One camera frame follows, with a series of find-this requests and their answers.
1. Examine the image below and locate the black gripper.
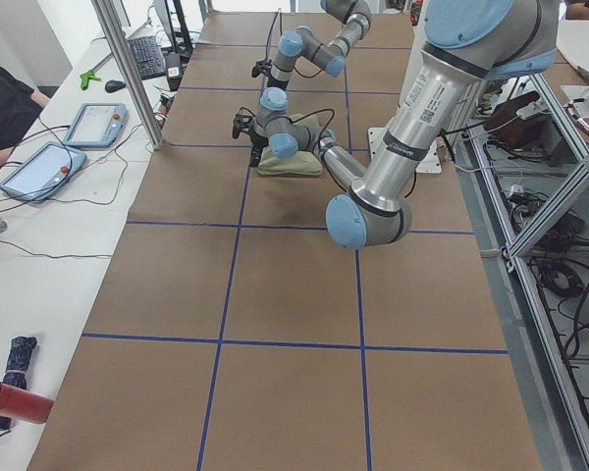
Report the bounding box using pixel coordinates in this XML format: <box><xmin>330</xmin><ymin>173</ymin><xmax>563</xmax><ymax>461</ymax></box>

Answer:
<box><xmin>248</xmin><ymin>129</ymin><xmax>269</xmax><ymax>168</ymax></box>

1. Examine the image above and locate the green long-sleeve shirt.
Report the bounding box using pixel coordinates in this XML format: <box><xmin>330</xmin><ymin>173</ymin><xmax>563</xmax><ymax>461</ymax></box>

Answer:
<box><xmin>257</xmin><ymin>114</ymin><xmax>323</xmax><ymax>177</ymax></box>

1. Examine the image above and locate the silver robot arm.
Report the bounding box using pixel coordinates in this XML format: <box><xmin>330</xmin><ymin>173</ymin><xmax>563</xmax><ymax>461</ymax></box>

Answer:
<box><xmin>233</xmin><ymin>1</ymin><xmax>559</xmax><ymax>249</ymax></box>
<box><xmin>252</xmin><ymin>0</ymin><xmax>372</xmax><ymax>90</ymax></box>

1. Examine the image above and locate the black power adapter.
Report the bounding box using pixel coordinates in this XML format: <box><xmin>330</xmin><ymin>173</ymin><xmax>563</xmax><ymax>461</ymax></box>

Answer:
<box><xmin>164</xmin><ymin>52</ymin><xmax>184</xmax><ymax>91</ymax></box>

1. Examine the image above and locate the black keyboard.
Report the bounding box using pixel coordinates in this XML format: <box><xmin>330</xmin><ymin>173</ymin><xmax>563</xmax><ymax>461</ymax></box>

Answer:
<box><xmin>128</xmin><ymin>35</ymin><xmax>166</xmax><ymax>79</ymax></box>

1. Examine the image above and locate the far blue teach pendant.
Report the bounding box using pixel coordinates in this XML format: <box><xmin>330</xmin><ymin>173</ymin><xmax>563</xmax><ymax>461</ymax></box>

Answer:
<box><xmin>63</xmin><ymin>103</ymin><xmax>128</xmax><ymax>150</ymax></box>

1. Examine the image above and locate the blue teach pendant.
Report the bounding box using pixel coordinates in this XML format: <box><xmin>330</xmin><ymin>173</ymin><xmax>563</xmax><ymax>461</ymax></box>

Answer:
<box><xmin>0</xmin><ymin>142</ymin><xmax>86</xmax><ymax>202</ymax></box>
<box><xmin>63</xmin><ymin>103</ymin><xmax>128</xmax><ymax>150</ymax></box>

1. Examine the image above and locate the black computer mouse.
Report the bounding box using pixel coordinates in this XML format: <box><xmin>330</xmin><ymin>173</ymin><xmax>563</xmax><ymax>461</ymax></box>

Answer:
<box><xmin>104</xmin><ymin>79</ymin><xmax>127</xmax><ymax>93</ymax></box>

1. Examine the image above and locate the green plastic clamp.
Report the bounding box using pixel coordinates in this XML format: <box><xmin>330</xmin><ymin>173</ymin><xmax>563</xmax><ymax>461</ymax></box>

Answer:
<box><xmin>80</xmin><ymin>69</ymin><xmax>101</xmax><ymax>91</ymax></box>

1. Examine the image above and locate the near blue teach pendant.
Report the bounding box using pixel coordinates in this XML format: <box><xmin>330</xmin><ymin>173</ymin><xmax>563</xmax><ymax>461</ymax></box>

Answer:
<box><xmin>0</xmin><ymin>142</ymin><xmax>86</xmax><ymax>202</ymax></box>

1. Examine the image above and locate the person in black shirt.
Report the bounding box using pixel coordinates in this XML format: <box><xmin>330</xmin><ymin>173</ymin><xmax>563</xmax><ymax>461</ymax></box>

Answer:
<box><xmin>0</xmin><ymin>66</ymin><xmax>50</xmax><ymax>167</ymax></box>

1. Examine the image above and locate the folded dark blue umbrella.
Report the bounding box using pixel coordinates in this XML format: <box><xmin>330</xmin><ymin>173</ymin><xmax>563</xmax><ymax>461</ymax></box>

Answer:
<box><xmin>0</xmin><ymin>336</ymin><xmax>37</xmax><ymax>431</ymax></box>

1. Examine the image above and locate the red cylindrical bottle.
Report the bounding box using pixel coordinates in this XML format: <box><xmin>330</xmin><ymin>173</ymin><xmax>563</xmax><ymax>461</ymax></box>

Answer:
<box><xmin>0</xmin><ymin>382</ymin><xmax>54</xmax><ymax>424</ymax></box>

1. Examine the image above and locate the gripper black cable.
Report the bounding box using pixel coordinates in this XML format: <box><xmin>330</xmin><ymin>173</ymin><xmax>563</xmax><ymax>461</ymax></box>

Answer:
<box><xmin>251</xmin><ymin>8</ymin><xmax>325</xmax><ymax>79</ymax></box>
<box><xmin>231</xmin><ymin>108</ymin><xmax>338</xmax><ymax>148</ymax></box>

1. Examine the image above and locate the aluminium frame post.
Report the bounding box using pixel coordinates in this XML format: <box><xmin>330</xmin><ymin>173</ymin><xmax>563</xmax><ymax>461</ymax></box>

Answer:
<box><xmin>91</xmin><ymin>0</ymin><xmax>164</xmax><ymax>150</ymax></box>

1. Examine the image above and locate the aluminium side frame rail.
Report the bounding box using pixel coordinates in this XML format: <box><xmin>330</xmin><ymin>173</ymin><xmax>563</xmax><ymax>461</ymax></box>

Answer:
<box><xmin>463</xmin><ymin>67</ymin><xmax>589</xmax><ymax>470</ymax></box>

